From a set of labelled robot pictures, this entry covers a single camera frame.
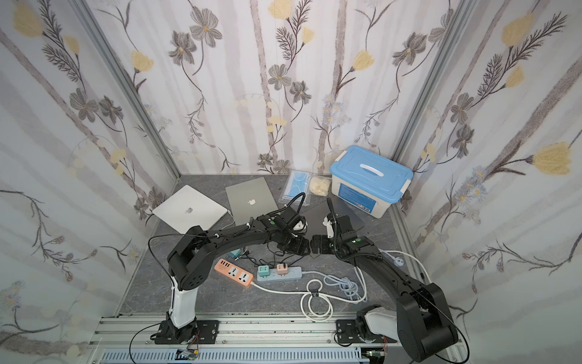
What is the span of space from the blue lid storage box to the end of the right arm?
30 cm

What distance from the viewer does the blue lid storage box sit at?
948mm

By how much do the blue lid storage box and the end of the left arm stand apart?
345 mm

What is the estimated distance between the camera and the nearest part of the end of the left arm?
70 centimetres
